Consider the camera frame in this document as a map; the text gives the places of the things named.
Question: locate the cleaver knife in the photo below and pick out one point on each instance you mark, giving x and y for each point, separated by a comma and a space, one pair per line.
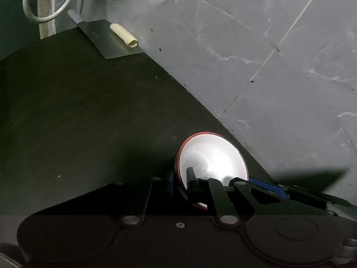
105, 40

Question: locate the cream rolled handle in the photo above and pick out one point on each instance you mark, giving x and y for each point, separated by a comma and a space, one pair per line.
129, 39

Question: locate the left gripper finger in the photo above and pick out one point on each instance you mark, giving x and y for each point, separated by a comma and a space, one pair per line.
232, 204

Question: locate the white ceramic bowl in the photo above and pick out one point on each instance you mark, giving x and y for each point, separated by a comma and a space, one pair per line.
210, 155

